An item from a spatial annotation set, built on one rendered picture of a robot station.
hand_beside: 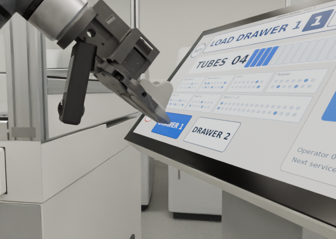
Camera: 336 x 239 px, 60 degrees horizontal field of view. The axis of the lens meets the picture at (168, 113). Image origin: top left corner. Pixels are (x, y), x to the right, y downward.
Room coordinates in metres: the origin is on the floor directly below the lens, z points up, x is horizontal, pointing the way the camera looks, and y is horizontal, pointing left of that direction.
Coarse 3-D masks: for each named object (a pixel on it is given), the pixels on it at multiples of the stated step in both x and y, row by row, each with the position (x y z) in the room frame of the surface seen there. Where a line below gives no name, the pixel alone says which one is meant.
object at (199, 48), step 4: (200, 44) 0.64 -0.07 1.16; (204, 44) 0.62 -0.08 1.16; (196, 48) 0.64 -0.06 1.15; (200, 48) 0.63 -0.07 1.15; (192, 52) 0.64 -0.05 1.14; (196, 52) 0.63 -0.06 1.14; (200, 52) 0.61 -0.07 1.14; (188, 56) 0.64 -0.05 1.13; (192, 56) 0.63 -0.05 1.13; (196, 56) 0.61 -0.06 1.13
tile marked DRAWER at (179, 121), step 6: (168, 114) 0.52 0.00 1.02; (174, 114) 0.51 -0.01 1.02; (180, 114) 0.49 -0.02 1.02; (186, 114) 0.48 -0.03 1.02; (174, 120) 0.49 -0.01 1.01; (180, 120) 0.48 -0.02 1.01; (186, 120) 0.46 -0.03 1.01; (156, 126) 0.52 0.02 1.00; (162, 126) 0.51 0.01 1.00; (168, 126) 0.49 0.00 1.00; (174, 126) 0.48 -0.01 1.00; (180, 126) 0.46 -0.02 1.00; (156, 132) 0.51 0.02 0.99; (162, 132) 0.49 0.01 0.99; (168, 132) 0.48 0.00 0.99; (174, 132) 0.46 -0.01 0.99; (180, 132) 0.45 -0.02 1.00; (174, 138) 0.45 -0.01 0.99
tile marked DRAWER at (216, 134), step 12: (204, 120) 0.43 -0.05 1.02; (216, 120) 0.41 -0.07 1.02; (228, 120) 0.39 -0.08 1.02; (192, 132) 0.43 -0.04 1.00; (204, 132) 0.41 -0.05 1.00; (216, 132) 0.39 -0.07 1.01; (228, 132) 0.37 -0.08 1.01; (204, 144) 0.39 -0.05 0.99; (216, 144) 0.37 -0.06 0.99; (228, 144) 0.35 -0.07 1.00
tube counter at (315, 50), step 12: (252, 48) 0.47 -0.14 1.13; (264, 48) 0.45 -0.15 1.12; (276, 48) 0.42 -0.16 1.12; (288, 48) 0.40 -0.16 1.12; (300, 48) 0.38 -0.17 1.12; (312, 48) 0.37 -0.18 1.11; (324, 48) 0.35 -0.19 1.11; (240, 60) 0.47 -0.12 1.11; (252, 60) 0.45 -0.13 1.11; (264, 60) 0.42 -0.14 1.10; (276, 60) 0.40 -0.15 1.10; (288, 60) 0.38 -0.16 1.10; (300, 60) 0.37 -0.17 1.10; (312, 60) 0.35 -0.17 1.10; (324, 60) 0.34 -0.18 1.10
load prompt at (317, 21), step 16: (288, 16) 0.46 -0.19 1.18; (304, 16) 0.43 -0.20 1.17; (320, 16) 0.40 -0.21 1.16; (240, 32) 0.54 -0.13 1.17; (256, 32) 0.50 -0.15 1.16; (272, 32) 0.46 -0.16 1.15; (288, 32) 0.43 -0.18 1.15; (304, 32) 0.40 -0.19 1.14; (208, 48) 0.60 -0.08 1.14; (224, 48) 0.54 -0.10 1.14
